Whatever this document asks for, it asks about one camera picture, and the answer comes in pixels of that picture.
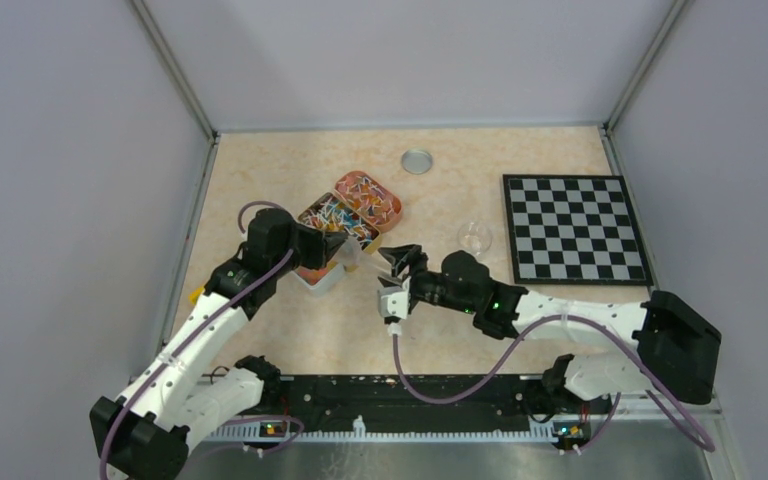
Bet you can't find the black white chessboard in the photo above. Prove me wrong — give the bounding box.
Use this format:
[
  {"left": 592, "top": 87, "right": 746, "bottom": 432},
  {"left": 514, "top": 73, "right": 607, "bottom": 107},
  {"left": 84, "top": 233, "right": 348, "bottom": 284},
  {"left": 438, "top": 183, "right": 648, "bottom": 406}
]
[{"left": 502, "top": 174, "right": 654, "bottom": 287}]

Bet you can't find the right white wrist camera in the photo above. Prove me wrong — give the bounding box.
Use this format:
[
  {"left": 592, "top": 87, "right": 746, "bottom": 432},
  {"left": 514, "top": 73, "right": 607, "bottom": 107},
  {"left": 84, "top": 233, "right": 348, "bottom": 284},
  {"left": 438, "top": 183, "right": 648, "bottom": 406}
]
[{"left": 377, "top": 278, "right": 411, "bottom": 336}]

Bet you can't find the pink candy tin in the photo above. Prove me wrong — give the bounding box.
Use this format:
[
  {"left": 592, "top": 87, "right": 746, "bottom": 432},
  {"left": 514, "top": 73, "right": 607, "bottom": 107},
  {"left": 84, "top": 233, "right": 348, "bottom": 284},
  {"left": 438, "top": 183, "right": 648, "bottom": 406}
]
[{"left": 334, "top": 170, "right": 403, "bottom": 233}]

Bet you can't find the white star candy tin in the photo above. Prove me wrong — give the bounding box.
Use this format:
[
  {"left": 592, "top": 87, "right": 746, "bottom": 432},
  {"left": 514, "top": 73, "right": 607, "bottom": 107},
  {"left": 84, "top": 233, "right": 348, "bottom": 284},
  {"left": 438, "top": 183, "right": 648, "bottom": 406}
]
[{"left": 293, "top": 261, "right": 346, "bottom": 297}]

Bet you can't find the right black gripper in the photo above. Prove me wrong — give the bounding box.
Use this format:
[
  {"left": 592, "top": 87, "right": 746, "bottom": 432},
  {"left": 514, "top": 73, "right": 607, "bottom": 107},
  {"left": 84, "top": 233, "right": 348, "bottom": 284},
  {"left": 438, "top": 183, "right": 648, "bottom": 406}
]
[{"left": 378, "top": 245, "right": 477, "bottom": 315}]

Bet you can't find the clear glass jar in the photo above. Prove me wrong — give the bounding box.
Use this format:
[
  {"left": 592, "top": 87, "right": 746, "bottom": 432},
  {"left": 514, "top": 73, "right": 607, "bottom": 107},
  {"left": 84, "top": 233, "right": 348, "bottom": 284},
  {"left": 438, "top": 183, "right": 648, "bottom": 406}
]
[{"left": 456, "top": 221, "right": 493, "bottom": 258}]

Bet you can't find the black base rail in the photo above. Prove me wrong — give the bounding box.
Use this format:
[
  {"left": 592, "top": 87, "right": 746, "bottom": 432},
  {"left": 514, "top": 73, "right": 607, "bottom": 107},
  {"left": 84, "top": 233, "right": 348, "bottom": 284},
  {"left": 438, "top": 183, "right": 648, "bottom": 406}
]
[{"left": 218, "top": 374, "right": 614, "bottom": 435}]

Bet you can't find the clear plastic scoop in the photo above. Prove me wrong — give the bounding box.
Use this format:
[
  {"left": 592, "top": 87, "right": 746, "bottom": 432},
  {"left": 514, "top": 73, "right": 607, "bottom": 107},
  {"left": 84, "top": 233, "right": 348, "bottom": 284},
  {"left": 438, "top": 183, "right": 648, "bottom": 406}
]
[{"left": 333, "top": 237, "right": 391, "bottom": 277}]

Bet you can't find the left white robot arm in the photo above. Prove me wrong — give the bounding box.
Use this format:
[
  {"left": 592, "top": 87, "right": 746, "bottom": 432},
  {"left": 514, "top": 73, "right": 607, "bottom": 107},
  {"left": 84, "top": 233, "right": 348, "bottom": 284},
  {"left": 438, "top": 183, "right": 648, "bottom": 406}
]
[{"left": 90, "top": 207, "right": 363, "bottom": 479}]

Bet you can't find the yellow plastic cube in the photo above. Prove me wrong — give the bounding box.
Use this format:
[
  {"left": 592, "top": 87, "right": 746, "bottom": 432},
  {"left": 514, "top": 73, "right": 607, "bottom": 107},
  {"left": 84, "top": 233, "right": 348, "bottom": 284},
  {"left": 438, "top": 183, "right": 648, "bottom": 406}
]
[{"left": 188, "top": 287, "right": 204, "bottom": 305}]

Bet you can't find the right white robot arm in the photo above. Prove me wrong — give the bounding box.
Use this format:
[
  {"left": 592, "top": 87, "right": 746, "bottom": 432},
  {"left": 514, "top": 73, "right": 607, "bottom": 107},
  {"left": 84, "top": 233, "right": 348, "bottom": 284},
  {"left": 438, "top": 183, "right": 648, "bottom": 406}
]
[{"left": 382, "top": 244, "right": 722, "bottom": 412}]

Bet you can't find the silver round lid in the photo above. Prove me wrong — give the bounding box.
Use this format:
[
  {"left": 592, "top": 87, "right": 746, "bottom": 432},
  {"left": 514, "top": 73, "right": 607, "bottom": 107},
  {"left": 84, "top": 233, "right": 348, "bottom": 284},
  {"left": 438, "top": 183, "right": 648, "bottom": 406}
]
[{"left": 401, "top": 148, "right": 434, "bottom": 175}]

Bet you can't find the gold lollipop tin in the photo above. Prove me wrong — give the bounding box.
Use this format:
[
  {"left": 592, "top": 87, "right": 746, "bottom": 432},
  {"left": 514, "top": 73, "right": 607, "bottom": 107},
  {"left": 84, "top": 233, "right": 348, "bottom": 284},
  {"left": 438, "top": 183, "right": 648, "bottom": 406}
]
[{"left": 297, "top": 193, "right": 382, "bottom": 253}]

